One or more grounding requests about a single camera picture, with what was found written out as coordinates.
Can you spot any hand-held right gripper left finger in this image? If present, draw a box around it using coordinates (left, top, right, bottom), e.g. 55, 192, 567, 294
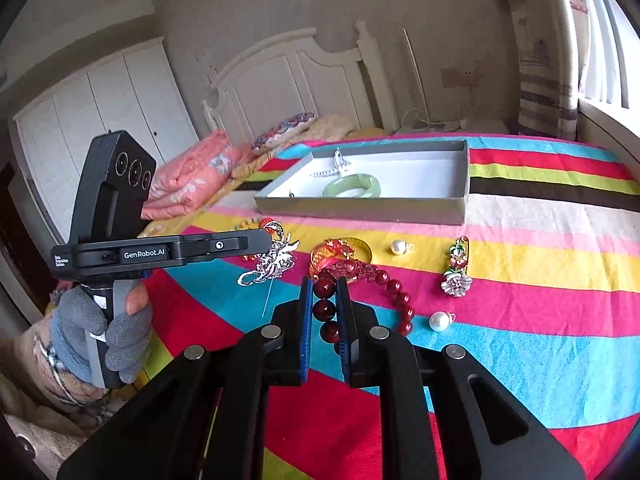
56, 276, 314, 480

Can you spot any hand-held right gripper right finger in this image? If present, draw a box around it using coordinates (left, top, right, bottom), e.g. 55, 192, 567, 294
336, 276, 586, 480

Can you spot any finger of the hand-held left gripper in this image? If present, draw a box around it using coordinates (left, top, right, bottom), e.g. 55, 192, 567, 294
172, 229, 275, 264

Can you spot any dark red bead bracelet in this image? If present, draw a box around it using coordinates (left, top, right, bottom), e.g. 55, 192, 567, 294
312, 259, 416, 344

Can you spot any silver phoenix brooch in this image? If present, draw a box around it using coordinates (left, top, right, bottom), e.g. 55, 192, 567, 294
236, 232, 301, 318

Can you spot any grey cardboard box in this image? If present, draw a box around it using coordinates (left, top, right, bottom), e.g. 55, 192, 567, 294
253, 140, 471, 226

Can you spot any person's left forearm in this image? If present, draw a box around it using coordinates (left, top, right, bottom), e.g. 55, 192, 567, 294
12, 317, 116, 416

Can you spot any person's left hand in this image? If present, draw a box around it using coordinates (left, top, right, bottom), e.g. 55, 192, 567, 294
49, 280, 153, 386

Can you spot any pink floral quilt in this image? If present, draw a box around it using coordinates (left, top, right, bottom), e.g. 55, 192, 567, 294
141, 130, 257, 221

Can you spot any gold red dragon bangle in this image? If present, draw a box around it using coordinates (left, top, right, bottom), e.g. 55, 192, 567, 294
308, 236, 374, 279

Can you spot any dark wooden door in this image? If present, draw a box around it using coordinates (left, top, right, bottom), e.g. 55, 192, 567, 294
0, 159, 57, 313

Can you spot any white wardrobe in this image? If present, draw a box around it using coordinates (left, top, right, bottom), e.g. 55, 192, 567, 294
12, 37, 201, 232

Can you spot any silver flower brooch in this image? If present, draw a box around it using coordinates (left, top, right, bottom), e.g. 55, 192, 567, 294
440, 270, 473, 300

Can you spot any round patterned cushion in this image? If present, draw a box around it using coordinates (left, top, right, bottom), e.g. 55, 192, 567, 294
250, 112, 319, 156

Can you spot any enamel flower pin brooch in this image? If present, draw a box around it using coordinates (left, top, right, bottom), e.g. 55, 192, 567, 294
446, 235, 471, 274

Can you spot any green jade bangle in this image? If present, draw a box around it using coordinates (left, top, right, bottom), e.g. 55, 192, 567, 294
321, 172, 384, 200

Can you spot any striped colourful blanket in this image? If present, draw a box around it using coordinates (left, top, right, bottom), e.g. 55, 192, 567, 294
132, 132, 640, 480

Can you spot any white bed headboard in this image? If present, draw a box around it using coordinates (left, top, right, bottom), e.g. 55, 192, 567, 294
202, 20, 401, 147

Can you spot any white nightstand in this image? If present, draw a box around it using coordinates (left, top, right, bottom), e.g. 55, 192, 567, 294
394, 117, 511, 136

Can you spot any beige fleece clothing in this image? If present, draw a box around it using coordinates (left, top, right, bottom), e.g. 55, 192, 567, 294
0, 375, 131, 480

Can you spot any striped beige curtain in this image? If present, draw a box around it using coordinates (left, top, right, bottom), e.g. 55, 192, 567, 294
494, 0, 582, 142

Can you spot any window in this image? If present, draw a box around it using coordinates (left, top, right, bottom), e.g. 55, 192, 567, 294
549, 0, 640, 182

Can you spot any silver chain necklace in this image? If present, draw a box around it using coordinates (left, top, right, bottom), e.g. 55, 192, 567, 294
311, 147, 351, 181

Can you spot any white cable bundle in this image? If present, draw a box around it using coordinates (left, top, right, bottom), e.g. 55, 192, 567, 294
400, 107, 462, 131

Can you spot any beige wall socket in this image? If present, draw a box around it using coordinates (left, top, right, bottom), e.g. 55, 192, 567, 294
439, 64, 481, 92

